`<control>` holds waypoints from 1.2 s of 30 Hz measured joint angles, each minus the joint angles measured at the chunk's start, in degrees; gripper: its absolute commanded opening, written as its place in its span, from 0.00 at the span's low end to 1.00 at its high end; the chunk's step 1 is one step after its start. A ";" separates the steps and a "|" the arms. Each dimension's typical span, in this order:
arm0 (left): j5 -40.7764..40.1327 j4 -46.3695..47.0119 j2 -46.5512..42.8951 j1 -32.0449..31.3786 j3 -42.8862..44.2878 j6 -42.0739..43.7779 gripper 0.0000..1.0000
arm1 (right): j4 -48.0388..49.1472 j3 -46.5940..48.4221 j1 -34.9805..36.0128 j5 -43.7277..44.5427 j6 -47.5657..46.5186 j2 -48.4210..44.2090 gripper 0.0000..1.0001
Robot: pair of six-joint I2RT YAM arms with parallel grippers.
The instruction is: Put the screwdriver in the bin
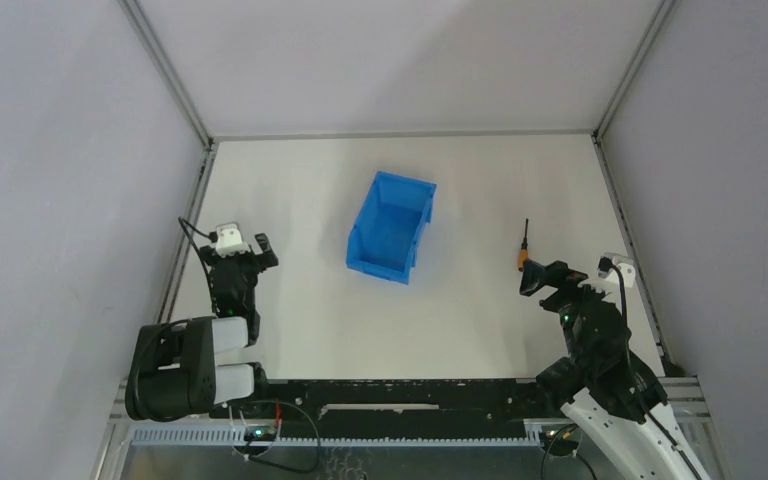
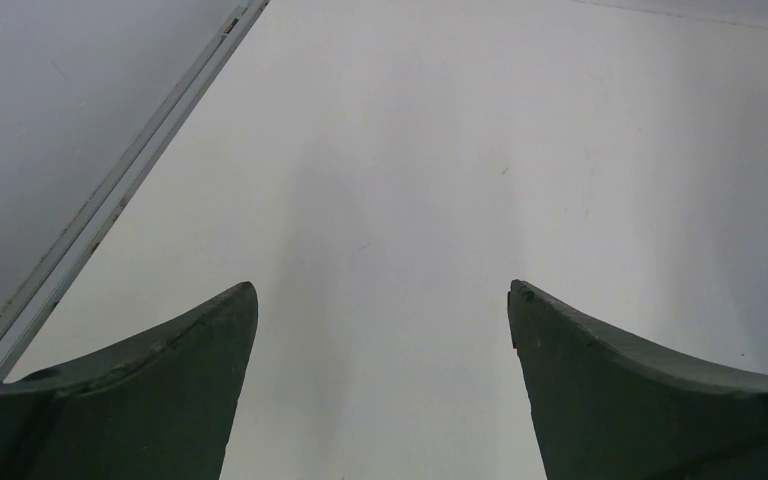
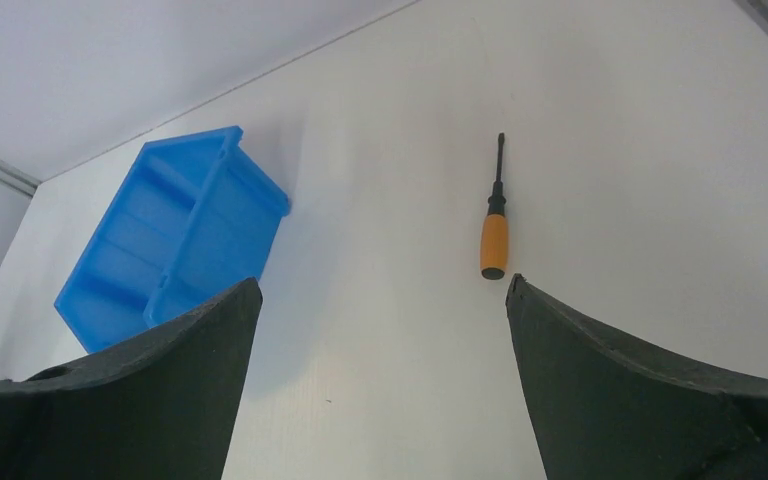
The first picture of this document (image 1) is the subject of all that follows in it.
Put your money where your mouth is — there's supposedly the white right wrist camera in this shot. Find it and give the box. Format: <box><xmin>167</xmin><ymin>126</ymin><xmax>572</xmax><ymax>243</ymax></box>
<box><xmin>582</xmin><ymin>253</ymin><xmax>637</xmax><ymax>294</ymax></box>

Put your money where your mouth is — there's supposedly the aluminium frame rail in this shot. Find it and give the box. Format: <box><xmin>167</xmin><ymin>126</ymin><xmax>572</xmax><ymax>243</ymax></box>
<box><xmin>590</xmin><ymin>133</ymin><xmax>686</xmax><ymax>378</ymax></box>
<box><xmin>212</xmin><ymin>129</ymin><xmax>594</xmax><ymax>144</ymax></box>
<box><xmin>154</xmin><ymin>140</ymin><xmax>218</xmax><ymax>324</ymax></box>

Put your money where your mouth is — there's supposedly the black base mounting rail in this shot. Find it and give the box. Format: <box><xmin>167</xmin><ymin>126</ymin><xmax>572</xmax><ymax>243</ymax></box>
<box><xmin>208</xmin><ymin>378</ymin><xmax>566</xmax><ymax>438</ymax></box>

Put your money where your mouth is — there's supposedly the blue plastic storage bin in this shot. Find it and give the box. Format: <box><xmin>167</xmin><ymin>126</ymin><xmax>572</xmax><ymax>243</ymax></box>
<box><xmin>346</xmin><ymin>171</ymin><xmax>437</xmax><ymax>285</ymax></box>

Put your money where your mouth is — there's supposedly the left base black cable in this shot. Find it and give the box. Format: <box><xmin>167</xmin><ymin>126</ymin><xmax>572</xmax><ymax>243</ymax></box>
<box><xmin>228</xmin><ymin>400</ymin><xmax>322</xmax><ymax>476</ymax></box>

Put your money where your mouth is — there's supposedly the right base black cable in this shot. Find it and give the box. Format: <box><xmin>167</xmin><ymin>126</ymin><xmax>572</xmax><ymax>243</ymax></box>
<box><xmin>540</xmin><ymin>423</ymin><xmax>599</xmax><ymax>480</ymax></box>

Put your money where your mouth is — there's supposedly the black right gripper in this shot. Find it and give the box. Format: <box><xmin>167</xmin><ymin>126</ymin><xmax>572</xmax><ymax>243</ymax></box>
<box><xmin>520</xmin><ymin>257</ymin><xmax>616</xmax><ymax>366</ymax></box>

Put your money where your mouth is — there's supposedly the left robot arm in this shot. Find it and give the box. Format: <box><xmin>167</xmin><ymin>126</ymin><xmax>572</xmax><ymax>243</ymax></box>
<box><xmin>124</xmin><ymin>229</ymin><xmax>279</xmax><ymax>423</ymax></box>

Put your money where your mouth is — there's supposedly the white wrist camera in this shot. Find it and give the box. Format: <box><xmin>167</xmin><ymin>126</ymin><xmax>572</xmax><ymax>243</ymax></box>
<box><xmin>214</xmin><ymin>222</ymin><xmax>251</xmax><ymax>258</ymax></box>
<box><xmin>582</xmin><ymin>253</ymin><xmax>637</xmax><ymax>294</ymax></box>

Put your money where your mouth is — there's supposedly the base black cable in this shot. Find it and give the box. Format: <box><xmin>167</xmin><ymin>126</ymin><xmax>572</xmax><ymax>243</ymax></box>
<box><xmin>540</xmin><ymin>423</ymin><xmax>599</xmax><ymax>480</ymax></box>
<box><xmin>228</xmin><ymin>400</ymin><xmax>322</xmax><ymax>476</ymax></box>

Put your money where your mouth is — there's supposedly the left aluminium frame rail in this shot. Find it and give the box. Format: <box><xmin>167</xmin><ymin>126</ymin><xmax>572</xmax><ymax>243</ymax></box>
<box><xmin>154</xmin><ymin>140</ymin><xmax>218</xmax><ymax>324</ymax></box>

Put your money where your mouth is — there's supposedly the orange black screwdriver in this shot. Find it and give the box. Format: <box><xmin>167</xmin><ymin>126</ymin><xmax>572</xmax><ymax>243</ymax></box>
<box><xmin>517</xmin><ymin>218</ymin><xmax>530</xmax><ymax>273</ymax></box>

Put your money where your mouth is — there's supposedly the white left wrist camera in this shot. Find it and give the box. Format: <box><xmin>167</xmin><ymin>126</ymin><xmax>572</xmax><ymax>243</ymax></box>
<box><xmin>214</xmin><ymin>222</ymin><xmax>251</xmax><ymax>258</ymax></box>

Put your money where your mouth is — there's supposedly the white slotted cable duct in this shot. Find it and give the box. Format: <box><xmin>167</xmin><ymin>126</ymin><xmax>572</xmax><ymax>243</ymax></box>
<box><xmin>131</xmin><ymin>424</ymin><xmax>545</xmax><ymax>447</ymax></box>

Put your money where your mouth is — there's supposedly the right aluminium frame rail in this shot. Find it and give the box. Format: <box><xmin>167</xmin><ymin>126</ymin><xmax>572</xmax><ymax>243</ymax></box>
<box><xmin>590</xmin><ymin>133</ymin><xmax>686</xmax><ymax>378</ymax></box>

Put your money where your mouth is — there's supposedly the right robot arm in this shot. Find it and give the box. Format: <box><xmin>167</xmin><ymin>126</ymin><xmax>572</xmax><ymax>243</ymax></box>
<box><xmin>519</xmin><ymin>253</ymin><xmax>710</xmax><ymax>479</ymax></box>

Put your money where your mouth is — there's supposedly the back aluminium frame rail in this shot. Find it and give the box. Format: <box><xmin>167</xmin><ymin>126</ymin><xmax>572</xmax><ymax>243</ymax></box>
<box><xmin>212</xmin><ymin>129</ymin><xmax>594</xmax><ymax>144</ymax></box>

